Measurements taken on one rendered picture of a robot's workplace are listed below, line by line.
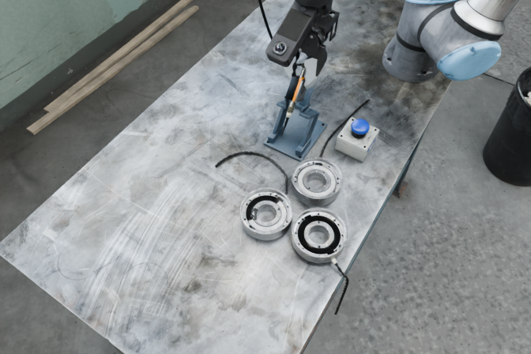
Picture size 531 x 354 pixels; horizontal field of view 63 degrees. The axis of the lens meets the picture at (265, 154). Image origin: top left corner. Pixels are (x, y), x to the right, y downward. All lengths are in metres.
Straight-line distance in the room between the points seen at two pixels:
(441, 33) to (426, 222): 1.04
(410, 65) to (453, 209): 0.94
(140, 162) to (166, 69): 1.46
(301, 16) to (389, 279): 1.20
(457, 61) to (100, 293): 0.83
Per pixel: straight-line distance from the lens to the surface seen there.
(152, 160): 1.01
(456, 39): 1.01
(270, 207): 0.89
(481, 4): 1.00
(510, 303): 1.89
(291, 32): 0.78
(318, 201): 0.89
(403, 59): 1.18
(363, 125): 0.97
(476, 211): 2.02
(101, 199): 0.99
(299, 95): 0.90
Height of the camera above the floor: 1.59
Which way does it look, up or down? 53 degrees down
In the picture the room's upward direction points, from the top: 1 degrees counter-clockwise
